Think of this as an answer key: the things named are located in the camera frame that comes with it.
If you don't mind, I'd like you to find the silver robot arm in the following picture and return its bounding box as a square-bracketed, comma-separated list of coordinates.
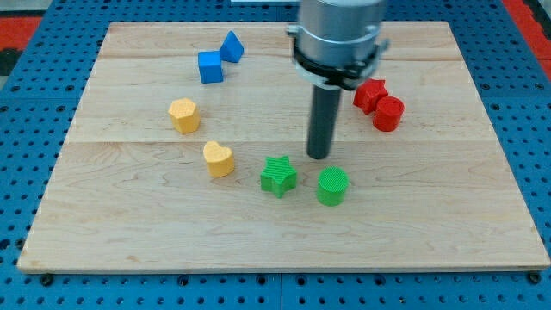
[287, 0, 389, 90]

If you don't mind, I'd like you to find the green star block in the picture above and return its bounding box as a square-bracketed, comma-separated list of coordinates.
[260, 156, 297, 199]

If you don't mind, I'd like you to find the red star block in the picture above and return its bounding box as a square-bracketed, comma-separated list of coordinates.
[353, 78, 388, 115]

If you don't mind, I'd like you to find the yellow heart block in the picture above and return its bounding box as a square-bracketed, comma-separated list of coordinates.
[203, 141, 235, 177]

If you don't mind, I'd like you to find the green cylinder block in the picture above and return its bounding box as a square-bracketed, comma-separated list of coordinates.
[316, 166, 349, 207]

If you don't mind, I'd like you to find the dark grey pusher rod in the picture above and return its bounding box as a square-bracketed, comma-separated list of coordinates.
[306, 86, 341, 159]

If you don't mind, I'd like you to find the light wooden board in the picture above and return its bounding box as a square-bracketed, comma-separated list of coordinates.
[17, 22, 550, 274]

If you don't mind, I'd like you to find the yellow hexagon block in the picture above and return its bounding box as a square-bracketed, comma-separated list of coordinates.
[168, 98, 201, 134]

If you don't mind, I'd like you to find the blue cube block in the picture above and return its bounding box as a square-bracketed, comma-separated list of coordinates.
[198, 51, 224, 84]

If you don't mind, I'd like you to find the blue triangle block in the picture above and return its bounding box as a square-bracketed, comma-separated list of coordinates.
[220, 31, 245, 63]

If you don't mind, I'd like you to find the red cylinder block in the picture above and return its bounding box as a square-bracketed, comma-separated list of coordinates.
[373, 96, 405, 132]

